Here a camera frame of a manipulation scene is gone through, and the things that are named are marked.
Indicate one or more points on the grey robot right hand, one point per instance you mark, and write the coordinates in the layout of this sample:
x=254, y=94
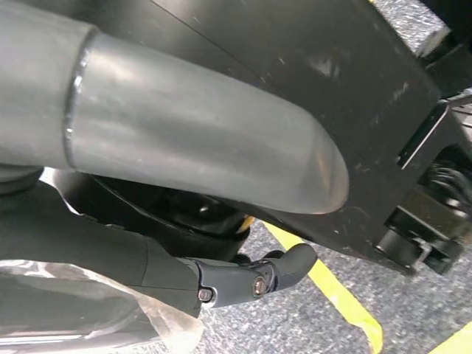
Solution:
x=202, y=137

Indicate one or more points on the dark robot lower body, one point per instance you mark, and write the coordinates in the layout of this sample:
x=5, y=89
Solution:
x=331, y=58

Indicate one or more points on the yellow tape strip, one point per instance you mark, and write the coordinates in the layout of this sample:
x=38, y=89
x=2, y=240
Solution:
x=339, y=298

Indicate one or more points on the translucent plastic cover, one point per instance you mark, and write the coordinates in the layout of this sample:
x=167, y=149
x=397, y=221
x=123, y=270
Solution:
x=73, y=312

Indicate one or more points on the yellow tape strip torn end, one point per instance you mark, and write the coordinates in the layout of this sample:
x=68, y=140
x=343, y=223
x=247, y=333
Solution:
x=457, y=342

